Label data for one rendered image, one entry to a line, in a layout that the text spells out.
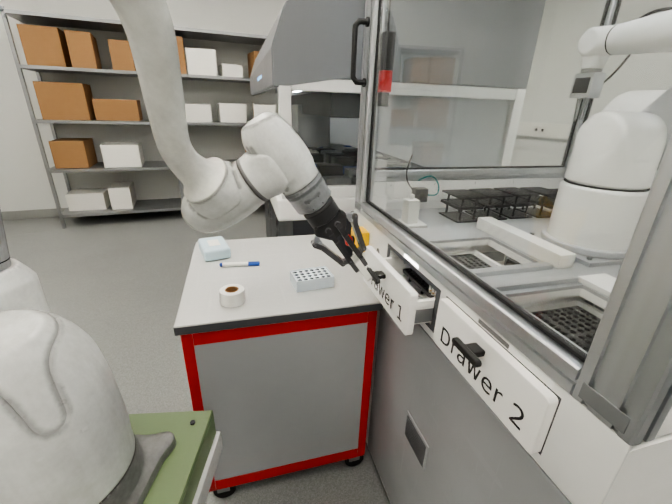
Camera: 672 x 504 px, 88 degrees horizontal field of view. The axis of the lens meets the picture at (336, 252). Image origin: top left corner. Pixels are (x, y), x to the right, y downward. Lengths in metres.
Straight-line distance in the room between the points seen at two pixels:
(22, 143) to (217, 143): 2.00
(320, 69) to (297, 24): 0.17
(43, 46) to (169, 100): 3.98
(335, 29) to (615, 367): 1.41
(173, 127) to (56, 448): 0.44
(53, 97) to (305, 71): 3.35
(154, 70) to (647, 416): 0.74
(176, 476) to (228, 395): 0.57
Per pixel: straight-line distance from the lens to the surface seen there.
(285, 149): 0.69
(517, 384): 0.64
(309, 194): 0.72
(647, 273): 0.50
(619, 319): 0.53
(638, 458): 0.61
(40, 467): 0.50
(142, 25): 0.57
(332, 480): 1.56
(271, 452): 1.37
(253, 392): 1.17
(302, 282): 1.08
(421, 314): 0.83
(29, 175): 5.21
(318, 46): 1.58
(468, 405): 0.81
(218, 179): 0.70
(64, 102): 4.55
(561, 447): 0.65
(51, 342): 0.48
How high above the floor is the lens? 1.29
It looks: 23 degrees down
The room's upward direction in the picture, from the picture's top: 2 degrees clockwise
